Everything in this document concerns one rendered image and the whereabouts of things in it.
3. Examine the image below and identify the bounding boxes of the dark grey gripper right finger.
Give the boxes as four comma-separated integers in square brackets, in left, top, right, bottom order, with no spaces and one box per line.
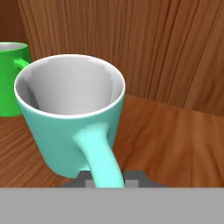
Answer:
[122,171,168,189]

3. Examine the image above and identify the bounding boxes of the teal mug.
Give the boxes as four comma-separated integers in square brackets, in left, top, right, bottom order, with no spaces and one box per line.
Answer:
[13,53,127,189]

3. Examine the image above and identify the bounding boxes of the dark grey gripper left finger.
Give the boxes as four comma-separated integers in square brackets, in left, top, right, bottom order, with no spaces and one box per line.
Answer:
[60,171,96,189]

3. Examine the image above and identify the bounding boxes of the green mug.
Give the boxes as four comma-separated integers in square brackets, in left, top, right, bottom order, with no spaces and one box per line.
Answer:
[0,41,32,118]

